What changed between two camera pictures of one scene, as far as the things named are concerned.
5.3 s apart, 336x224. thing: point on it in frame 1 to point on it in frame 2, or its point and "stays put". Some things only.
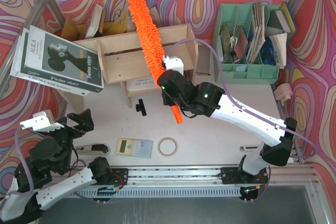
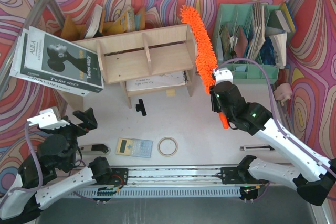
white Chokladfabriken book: [16, 72] stays put
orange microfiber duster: [150, 42] to [206, 62]
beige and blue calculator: [134, 147] stays put
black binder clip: [140, 107] stays put
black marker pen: [249, 148] stays put
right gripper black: [168, 95] to [219, 98]
